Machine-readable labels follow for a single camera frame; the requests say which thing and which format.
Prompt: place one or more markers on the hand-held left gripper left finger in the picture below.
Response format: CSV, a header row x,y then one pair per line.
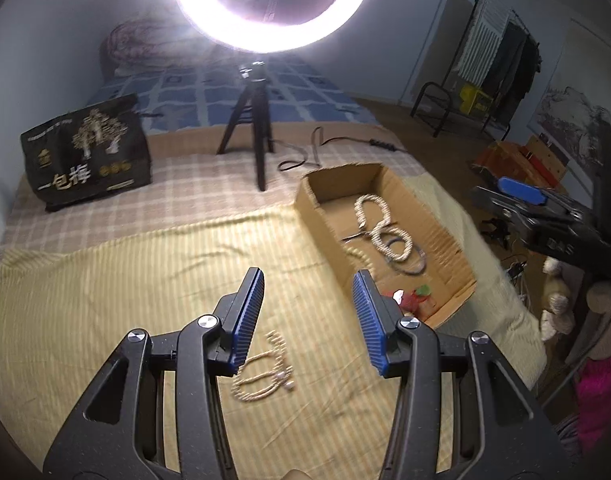
x,y
245,320

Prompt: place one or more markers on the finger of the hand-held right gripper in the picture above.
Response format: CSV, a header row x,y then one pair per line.
x,y
500,207
523,191

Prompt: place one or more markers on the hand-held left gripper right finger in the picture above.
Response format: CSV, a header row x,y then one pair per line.
x,y
370,320

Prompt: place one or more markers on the cardboard box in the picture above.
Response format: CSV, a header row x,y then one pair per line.
x,y
435,245

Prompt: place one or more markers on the black thin bangle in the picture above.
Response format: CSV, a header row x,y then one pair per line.
x,y
424,260

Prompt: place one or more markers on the black floor gadget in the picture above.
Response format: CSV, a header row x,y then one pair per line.
x,y
495,232

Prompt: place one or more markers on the red flat box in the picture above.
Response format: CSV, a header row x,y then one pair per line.
x,y
538,160

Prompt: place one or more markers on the light wooden board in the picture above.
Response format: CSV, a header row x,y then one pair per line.
x,y
550,152

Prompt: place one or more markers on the cream stuffed toy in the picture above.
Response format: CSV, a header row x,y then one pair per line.
x,y
558,300

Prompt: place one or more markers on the yellow plastic crate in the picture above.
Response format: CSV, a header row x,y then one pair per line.
x,y
473,100

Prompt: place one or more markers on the yellow striped blanket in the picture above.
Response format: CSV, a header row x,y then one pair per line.
x,y
135,300

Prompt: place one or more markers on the dark hanging clothes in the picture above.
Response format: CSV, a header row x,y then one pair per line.
x,y
515,70

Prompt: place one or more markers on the black metal clothes rack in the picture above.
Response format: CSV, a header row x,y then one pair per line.
x,y
435,105

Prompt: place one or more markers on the beige plaid sheet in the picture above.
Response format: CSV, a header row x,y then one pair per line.
x,y
185,190

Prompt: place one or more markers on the white striped towel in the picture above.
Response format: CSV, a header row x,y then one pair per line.
x,y
480,45

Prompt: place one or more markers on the tan cloth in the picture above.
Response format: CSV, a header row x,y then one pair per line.
x,y
300,475

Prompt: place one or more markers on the pink cloth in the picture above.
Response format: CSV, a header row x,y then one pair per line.
x,y
600,405

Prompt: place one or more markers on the brown flat panel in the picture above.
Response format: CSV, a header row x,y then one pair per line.
x,y
440,45

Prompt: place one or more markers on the black mini tripod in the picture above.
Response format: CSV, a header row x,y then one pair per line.
x,y
250,110

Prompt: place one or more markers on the black printed snack bag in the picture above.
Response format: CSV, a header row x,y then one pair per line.
x,y
85,155

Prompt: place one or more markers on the blue checked bedsheet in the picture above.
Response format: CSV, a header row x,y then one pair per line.
x,y
185,95

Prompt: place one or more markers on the folded floral quilt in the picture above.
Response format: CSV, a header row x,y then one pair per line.
x,y
145,45

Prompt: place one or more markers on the landscape wall poster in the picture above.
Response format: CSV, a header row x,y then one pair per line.
x,y
570,115

